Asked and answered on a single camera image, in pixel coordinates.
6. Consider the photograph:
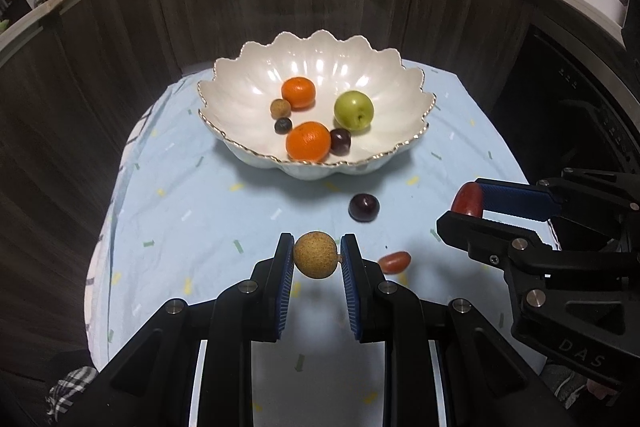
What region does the orange tangerine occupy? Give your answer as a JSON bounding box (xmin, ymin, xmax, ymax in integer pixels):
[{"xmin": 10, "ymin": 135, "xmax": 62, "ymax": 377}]
[
  {"xmin": 281, "ymin": 77, "xmax": 317, "ymax": 110},
  {"xmin": 286, "ymin": 121, "xmax": 331, "ymax": 161}
]

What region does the checked cloth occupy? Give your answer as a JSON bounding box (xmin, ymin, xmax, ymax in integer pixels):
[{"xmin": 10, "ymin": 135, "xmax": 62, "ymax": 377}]
[
  {"xmin": 540, "ymin": 362, "xmax": 626, "ymax": 408},
  {"xmin": 45, "ymin": 366, "xmax": 101, "ymax": 427}
]

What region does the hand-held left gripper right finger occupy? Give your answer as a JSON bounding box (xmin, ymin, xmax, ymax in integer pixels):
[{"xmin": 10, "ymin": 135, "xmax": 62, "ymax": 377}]
[{"xmin": 340, "ymin": 233, "xmax": 571, "ymax": 427}]

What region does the white scalloped bowl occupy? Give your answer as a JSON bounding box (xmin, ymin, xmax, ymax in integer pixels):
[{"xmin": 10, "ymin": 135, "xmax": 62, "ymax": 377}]
[{"xmin": 196, "ymin": 29, "xmax": 436, "ymax": 181}]

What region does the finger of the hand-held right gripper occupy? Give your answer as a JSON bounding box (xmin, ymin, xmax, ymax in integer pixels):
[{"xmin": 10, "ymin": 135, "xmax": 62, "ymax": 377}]
[
  {"xmin": 436, "ymin": 211, "xmax": 622, "ymax": 281},
  {"xmin": 475, "ymin": 168, "xmax": 640, "ymax": 224}
]

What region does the green plum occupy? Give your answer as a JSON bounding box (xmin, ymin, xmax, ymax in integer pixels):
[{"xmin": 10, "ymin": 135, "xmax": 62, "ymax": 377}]
[{"xmin": 333, "ymin": 90, "xmax": 375, "ymax": 131}]

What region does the dark grape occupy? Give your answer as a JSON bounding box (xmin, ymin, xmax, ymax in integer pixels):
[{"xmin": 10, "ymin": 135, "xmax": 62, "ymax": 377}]
[{"xmin": 329, "ymin": 128, "xmax": 352, "ymax": 155}]

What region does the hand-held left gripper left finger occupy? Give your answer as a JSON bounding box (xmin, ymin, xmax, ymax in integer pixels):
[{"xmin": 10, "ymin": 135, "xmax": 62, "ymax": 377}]
[{"xmin": 87, "ymin": 232, "xmax": 296, "ymax": 427}]

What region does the red oblong cherry tomato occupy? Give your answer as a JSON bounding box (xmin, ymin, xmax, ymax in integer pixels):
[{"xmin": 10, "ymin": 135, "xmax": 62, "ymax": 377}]
[
  {"xmin": 377, "ymin": 251, "xmax": 412, "ymax": 274},
  {"xmin": 451, "ymin": 183, "xmax": 485, "ymax": 218}
]

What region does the light blue patterned tablecloth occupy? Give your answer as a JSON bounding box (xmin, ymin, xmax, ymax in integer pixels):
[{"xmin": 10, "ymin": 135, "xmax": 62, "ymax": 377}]
[{"xmin": 85, "ymin": 59, "xmax": 548, "ymax": 427}]

